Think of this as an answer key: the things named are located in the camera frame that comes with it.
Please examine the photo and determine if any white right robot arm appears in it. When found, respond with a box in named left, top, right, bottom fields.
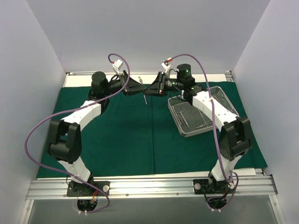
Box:
left=143, top=63, right=252, bottom=193

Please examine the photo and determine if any aluminium frame rail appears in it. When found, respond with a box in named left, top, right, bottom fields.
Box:
left=26, top=174, right=278, bottom=200

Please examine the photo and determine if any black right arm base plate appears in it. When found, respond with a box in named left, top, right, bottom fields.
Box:
left=192, top=178, right=233, bottom=195

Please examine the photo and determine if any metal mesh instrument tray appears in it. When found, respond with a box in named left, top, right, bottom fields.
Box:
left=168, top=86, right=239, bottom=137

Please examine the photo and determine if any green surgical cloth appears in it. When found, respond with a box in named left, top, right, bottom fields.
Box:
left=36, top=81, right=269, bottom=179

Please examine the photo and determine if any silver haemostat clamp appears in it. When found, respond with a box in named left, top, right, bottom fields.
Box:
left=197, top=122, right=212, bottom=128

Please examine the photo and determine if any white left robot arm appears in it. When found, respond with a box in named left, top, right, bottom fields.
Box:
left=47, top=71, right=146, bottom=196

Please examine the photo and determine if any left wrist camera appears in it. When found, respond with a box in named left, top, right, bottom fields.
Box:
left=112, top=59, right=123, bottom=75

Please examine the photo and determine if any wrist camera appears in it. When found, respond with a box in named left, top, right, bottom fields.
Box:
left=161, top=57, right=172, bottom=75
left=112, top=59, right=123, bottom=75

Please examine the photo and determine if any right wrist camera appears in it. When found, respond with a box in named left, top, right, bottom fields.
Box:
left=161, top=57, right=172, bottom=75

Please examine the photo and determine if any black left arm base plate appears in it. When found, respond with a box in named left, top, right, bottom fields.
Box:
left=66, top=181, right=110, bottom=197

